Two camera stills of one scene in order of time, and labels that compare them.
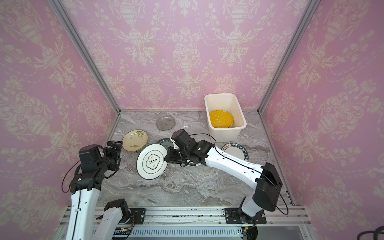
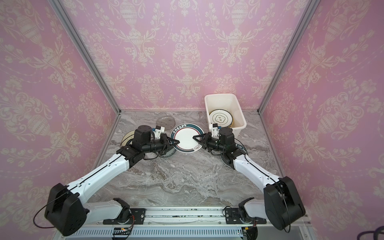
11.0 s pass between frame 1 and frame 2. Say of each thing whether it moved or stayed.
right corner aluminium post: stayed
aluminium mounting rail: stayed
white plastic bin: stayed
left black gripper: moved
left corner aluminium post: stayed
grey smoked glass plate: stayed
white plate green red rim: moved
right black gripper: moved
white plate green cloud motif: moved
